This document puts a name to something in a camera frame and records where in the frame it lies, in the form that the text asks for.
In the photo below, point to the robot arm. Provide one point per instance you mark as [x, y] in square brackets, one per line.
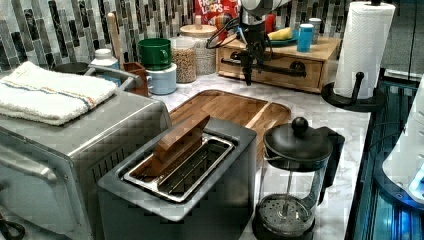
[253, 12]

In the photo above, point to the glass jar with wooden lid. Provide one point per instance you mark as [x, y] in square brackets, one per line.
[200, 33]

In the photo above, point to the teal plate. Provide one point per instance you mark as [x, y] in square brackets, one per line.
[284, 43]

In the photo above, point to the silver black toaster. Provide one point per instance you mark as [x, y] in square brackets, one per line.
[209, 196]

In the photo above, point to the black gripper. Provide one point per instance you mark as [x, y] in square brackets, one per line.
[254, 37]

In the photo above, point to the light blue mug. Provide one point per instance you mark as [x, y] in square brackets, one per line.
[162, 82]

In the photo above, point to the yellow plush banana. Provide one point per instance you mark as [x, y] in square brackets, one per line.
[280, 35]

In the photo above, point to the black drawer handle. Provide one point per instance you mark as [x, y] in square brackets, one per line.
[293, 70]

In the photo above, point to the grey cylindrical can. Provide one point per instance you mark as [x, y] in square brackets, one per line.
[316, 22]

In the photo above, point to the black paper towel holder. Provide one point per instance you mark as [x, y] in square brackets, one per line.
[353, 103]

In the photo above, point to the black french press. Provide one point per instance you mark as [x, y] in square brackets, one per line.
[299, 164]

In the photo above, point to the brown toast slice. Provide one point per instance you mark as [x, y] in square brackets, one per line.
[185, 136]

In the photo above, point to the blue cylindrical can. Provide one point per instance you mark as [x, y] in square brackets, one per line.
[305, 37]

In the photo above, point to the glass jar with clear lid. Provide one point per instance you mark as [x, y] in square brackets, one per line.
[184, 57]

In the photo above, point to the red plush fruit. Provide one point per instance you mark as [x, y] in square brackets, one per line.
[270, 23]

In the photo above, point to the white folded towel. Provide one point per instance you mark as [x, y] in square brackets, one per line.
[33, 93]

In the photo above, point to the silver toaster oven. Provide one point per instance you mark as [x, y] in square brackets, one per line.
[49, 173]

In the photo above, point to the wooden cutting board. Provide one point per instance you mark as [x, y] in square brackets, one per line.
[255, 114]

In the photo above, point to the blue white bottle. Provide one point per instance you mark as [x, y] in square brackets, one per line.
[104, 57]

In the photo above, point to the wooden utensil handle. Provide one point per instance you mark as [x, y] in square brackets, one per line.
[115, 39]

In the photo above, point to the green mug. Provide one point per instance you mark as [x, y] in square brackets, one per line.
[155, 53]

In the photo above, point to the wooden drawer box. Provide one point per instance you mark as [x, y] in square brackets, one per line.
[320, 62]

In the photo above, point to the red Froot Loops cereal box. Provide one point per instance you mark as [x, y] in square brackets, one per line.
[216, 12]

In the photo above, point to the white paper towel roll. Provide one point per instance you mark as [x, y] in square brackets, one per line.
[364, 41]

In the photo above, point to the black pot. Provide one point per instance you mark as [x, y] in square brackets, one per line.
[79, 68]

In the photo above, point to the brown wooden utensil holder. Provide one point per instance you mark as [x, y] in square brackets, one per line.
[140, 84]

